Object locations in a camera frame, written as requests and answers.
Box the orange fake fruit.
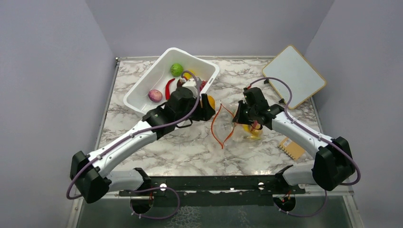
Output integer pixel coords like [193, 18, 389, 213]
[207, 95, 215, 110]

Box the clear zip top bag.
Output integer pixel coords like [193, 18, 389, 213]
[211, 103, 263, 149]

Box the white plastic bin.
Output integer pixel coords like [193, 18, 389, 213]
[123, 47, 220, 115]

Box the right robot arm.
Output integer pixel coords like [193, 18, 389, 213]
[233, 87, 358, 193]

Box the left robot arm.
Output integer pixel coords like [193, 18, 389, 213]
[66, 87, 215, 203]

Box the red grapes bunch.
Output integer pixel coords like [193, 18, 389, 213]
[200, 81, 207, 90]

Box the dark purple fruit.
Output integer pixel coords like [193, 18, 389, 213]
[176, 78, 186, 88]

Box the yellow bell pepper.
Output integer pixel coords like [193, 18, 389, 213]
[183, 70, 195, 80]

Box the red chili pepper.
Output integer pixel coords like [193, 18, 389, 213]
[165, 78, 175, 100]

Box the purple onion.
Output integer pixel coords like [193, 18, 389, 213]
[148, 89, 163, 103]

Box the small green lime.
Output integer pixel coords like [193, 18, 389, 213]
[170, 63, 184, 77]

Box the small yellow notebook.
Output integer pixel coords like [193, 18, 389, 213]
[278, 137, 305, 160]

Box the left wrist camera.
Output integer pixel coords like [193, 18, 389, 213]
[182, 79, 201, 97]

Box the white board wooden frame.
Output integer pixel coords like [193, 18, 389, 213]
[262, 45, 326, 109]

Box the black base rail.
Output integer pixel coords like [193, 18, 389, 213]
[86, 168, 307, 209]

